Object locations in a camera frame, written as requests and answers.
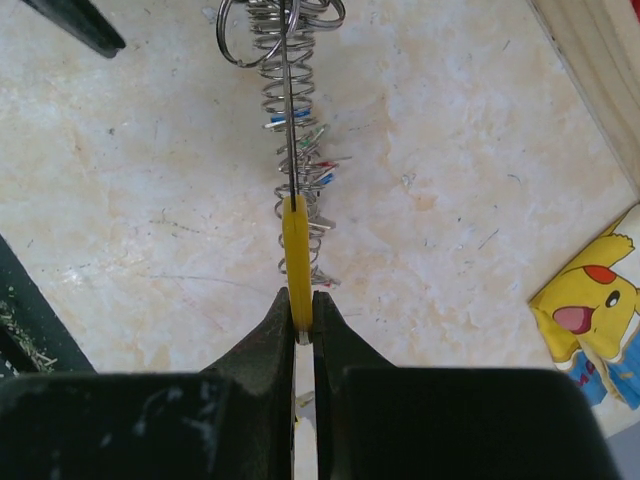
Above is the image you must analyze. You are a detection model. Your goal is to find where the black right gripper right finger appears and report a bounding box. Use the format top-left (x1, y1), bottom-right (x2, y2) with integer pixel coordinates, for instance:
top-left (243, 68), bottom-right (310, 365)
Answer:
top-left (313, 292), bottom-right (619, 479)

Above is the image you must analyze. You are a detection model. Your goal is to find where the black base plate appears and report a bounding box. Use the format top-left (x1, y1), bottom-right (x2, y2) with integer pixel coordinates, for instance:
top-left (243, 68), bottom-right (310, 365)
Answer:
top-left (1, 241), bottom-right (96, 380)

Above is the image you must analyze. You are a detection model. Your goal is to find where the wooden clothes rack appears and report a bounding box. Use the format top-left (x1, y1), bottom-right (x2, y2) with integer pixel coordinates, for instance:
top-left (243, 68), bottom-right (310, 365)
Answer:
top-left (529, 0), bottom-right (639, 190)

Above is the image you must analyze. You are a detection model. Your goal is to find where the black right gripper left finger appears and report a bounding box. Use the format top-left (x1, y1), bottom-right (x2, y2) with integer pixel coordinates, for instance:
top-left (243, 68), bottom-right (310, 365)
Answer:
top-left (1, 290), bottom-right (295, 479)

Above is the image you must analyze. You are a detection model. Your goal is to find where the steel key organizer yellow handle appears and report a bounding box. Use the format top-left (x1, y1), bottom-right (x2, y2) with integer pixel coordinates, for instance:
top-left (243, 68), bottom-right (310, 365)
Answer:
top-left (215, 1), bottom-right (346, 345)

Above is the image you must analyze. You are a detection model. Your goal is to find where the blue pikachu cloth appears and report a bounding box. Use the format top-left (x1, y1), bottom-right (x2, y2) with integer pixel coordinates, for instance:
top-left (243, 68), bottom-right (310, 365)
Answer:
top-left (529, 205), bottom-right (639, 410)

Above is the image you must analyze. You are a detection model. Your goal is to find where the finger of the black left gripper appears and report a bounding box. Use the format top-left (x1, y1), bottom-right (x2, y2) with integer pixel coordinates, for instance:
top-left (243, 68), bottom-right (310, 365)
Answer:
top-left (23, 0), bottom-right (125, 58)

